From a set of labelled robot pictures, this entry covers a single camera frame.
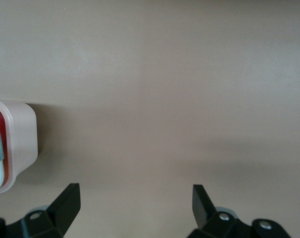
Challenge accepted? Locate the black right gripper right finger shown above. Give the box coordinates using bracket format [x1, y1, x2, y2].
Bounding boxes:
[187, 184, 293, 238]

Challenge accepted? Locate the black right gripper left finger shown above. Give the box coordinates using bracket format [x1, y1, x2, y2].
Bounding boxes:
[0, 183, 81, 238]

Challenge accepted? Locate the pink plastic box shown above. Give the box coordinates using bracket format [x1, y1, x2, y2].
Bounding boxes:
[0, 98, 39, 194]

